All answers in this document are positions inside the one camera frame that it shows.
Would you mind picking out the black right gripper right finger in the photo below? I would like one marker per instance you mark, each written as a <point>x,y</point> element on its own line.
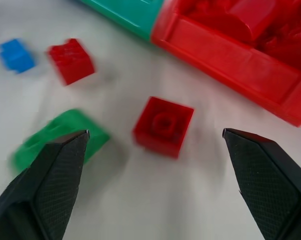
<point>268,180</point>

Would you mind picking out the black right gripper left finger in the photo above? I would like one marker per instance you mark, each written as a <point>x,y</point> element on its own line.
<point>50,185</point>

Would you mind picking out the green toy block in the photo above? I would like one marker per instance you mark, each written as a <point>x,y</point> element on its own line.
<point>58,136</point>

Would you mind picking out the red toy block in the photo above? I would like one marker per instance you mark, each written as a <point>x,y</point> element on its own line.
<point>71,61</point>
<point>163,126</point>

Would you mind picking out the red plastic bin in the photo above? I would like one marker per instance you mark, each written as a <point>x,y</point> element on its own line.
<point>230,57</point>

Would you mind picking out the blue toy block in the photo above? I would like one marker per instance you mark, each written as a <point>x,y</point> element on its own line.
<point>15,55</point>

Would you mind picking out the red rounded block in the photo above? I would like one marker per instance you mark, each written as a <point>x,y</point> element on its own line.
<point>248,18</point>

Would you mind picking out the green plastic bin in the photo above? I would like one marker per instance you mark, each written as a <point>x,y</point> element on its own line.
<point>125,15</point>

